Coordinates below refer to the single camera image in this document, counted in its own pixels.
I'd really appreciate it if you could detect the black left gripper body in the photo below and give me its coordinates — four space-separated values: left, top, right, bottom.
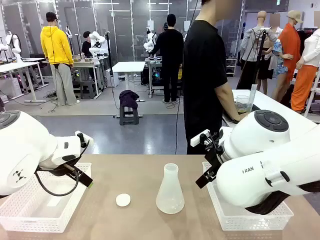
38 162 77 177

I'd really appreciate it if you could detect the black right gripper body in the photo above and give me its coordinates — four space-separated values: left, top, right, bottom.
203 146 226 176

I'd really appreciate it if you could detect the translucent plastic conical flask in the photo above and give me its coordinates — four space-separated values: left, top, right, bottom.
155 163 185 215

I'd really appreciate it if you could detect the white round flask cap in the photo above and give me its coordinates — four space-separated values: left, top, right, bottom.
115 193 132 208

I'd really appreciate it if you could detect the white perforated plastic basket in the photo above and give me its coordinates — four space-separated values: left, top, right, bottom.
0 162 93 234
201 161 295 232

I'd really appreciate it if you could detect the clear plastic measuring beaker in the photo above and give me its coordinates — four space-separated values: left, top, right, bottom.
235 94 251 114

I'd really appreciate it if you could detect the person's right forearm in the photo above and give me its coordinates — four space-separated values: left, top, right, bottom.
215 82 241 120

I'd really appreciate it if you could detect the person's right hand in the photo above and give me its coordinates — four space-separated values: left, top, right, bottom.
231 112 251 124

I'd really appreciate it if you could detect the black step stool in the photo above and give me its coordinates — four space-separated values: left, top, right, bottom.
119 104 140 126

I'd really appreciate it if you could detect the person in black t-shirt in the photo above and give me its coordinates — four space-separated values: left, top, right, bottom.
183 0 247 155

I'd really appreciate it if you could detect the dark grey step stool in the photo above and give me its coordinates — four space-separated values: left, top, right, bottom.
79 79 97 100

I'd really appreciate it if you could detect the white shoe rack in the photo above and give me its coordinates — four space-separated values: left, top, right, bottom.
224 57 238 77

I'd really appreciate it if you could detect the dark purple cloth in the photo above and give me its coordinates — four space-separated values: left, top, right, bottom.
119 89 140 110

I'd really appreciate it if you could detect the light wood workbench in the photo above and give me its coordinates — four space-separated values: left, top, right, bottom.
42 58 103 98

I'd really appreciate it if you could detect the white long desk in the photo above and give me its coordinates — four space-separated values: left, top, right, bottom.
0 61 47 103

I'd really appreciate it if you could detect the figure in blue floral dress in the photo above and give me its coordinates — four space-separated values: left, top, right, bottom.
268 12 288 78

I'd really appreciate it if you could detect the standing person in black clothes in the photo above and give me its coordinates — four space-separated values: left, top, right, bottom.
151 13 185 105

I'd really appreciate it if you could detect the mannequin with orange trousers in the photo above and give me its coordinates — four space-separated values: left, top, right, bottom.
291 11 320 112

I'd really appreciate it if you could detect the mannequin in grey shirt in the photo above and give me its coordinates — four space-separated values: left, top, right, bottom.
236 10 278 95

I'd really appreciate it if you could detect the white standing desk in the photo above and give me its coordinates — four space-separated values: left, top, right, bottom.
112 61 146 102

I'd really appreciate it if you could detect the person in yellow hoodie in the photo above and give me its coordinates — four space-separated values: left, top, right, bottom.
39 11 81 106

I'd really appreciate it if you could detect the black pole stand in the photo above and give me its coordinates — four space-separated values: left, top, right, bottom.
104 31 115 88

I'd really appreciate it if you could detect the seated person in black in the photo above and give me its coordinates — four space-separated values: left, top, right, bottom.
81 30 95 58

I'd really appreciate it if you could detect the mannequin in orange dress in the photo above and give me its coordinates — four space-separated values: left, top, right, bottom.
271 9 305 102

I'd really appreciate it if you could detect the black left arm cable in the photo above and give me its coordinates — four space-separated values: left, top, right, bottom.
34 139 91 197

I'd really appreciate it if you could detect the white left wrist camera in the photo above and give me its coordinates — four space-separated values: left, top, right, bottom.
74 130 95 151

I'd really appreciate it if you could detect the black hanging cable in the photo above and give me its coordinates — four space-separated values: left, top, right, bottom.
174 0 200 155

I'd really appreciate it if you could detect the black camera tripod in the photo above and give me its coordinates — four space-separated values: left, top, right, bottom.
249 26 270 91

